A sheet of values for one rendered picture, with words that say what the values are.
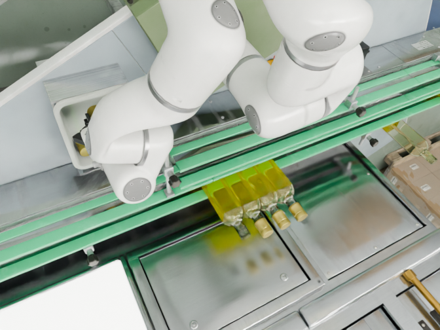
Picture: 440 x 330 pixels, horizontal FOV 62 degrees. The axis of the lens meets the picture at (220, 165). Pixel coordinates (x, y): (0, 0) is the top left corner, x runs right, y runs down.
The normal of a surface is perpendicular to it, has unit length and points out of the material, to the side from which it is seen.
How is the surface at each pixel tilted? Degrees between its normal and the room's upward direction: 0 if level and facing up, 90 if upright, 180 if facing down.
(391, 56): 90
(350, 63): 35
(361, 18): 26
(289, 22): 76
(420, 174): 80
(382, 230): 90
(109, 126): 67
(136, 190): 15
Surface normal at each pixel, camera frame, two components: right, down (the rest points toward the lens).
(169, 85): -0.48, 0.61
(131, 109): -0.23, 0.02
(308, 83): 0.02, 0.94
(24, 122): 0.47, 0.70
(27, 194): 0.06, -0.64
